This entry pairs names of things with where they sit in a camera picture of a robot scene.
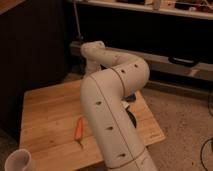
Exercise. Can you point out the blue sponge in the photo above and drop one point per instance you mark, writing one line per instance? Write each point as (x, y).
(131, 98)

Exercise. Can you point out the wooden table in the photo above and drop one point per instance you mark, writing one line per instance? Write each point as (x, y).
(48, 126)

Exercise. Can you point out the grey long case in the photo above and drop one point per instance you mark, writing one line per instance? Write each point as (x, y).
(173, 65)

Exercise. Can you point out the green bowl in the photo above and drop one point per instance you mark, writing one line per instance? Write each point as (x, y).
(132, 118)

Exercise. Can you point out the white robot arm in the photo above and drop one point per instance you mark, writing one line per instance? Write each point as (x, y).
(111, 77)

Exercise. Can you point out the white cup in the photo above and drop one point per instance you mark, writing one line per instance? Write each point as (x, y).
(20, 160)

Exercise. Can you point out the metal pole stand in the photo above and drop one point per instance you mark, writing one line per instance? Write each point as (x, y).
(80, 37)

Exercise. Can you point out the orange carrot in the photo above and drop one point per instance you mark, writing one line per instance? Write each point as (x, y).
(78, 135)

